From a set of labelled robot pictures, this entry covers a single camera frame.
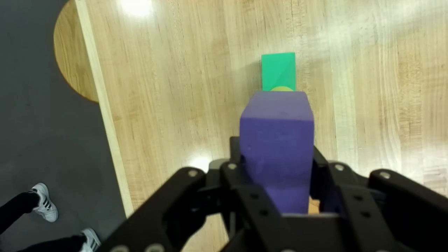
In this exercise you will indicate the purple block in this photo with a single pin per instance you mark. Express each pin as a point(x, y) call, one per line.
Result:
point(278, 149)

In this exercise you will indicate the wooden stool with orange legs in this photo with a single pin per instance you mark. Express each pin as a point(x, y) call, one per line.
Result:
point(75, 51)

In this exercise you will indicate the long wooden table black legs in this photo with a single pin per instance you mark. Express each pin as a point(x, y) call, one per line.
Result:
point(187, 93)

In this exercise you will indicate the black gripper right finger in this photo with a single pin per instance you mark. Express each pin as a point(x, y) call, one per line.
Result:
point(392, 215)

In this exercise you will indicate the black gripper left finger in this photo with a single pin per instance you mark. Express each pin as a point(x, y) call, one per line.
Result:
point(187, 205)

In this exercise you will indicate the green bridge block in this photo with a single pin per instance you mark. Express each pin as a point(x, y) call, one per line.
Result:
point(279, 70)

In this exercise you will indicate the person with black trousers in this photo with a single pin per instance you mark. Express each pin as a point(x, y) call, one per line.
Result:
point(44, 206)

